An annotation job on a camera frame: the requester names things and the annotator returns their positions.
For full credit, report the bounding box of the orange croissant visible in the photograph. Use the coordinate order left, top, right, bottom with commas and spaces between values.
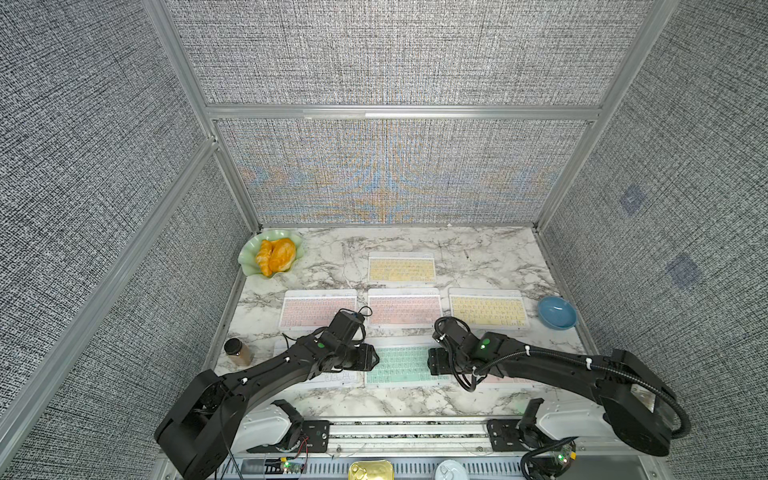
255, 238, 297, 277

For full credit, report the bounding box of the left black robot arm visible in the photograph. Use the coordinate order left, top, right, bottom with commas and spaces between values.
154, 330, 379, 479

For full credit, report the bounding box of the green leaf-shaped plate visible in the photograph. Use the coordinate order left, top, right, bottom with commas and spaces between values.
238, 229, 305, 278

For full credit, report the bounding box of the glass jar black lid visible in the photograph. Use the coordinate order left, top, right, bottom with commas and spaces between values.
223, 337, 253, 368

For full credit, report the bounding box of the green keyboard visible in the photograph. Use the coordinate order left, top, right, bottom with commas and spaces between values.
365, 337, 445, 388

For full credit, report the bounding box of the pink keyboard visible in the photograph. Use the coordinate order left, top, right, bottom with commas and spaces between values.
279, 289, 357, 331
367, 288, 442, 328
479, 374, 541, 389

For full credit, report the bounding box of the yellow keyboard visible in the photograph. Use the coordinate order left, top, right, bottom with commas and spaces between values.
448, 287, 530, 329
368, 252, 436, 284

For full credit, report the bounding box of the blue bowl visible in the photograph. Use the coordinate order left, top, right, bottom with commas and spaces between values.
537, 296, 578, 331

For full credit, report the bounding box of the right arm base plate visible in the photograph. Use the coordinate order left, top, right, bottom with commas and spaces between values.
486, 417, 556, 452

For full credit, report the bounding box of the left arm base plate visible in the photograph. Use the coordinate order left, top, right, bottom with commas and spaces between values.
247, 420, 331, 457

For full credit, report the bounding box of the white keyboard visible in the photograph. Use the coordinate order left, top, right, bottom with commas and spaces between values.
290, 371, 363, 391

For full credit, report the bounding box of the gold tin can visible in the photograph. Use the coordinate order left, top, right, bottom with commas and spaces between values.
347, 460, 395, 480

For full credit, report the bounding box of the aluminium mounting rail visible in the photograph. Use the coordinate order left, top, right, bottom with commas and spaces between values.
157, 416, 661, 460

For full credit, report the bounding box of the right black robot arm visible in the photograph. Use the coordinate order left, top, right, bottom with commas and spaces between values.
428, 316, 691, 457

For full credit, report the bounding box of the white round container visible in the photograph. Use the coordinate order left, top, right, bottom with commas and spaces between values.
433, 459, 469, 480

